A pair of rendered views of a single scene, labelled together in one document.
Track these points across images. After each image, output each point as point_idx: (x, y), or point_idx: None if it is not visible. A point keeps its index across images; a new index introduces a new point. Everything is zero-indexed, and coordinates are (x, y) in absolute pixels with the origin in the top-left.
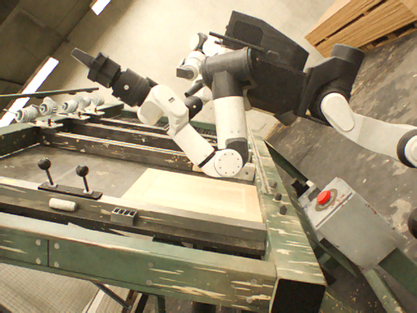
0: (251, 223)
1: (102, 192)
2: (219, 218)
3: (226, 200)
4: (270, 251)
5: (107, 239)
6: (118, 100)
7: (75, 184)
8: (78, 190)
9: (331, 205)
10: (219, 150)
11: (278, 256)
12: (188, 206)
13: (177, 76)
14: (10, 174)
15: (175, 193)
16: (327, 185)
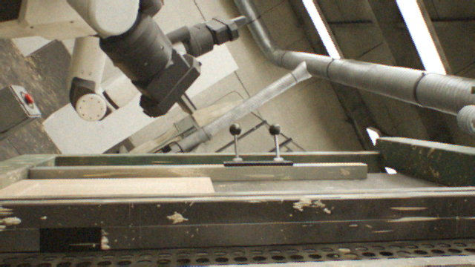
0: (48, 167)
1: (246, 188)
2: (85, 167)
3: (56, 190)
4: (47, 164)
5: (182, 153)
6: (202, 55)
7: (292, 188)
8: (249, 162)
9: None
10: (98, 90)
11: (47, 156)
12: (120, 180)
13: (162, 4)
14: (383, 185)
15: (142, 188)
16: (16, 93)
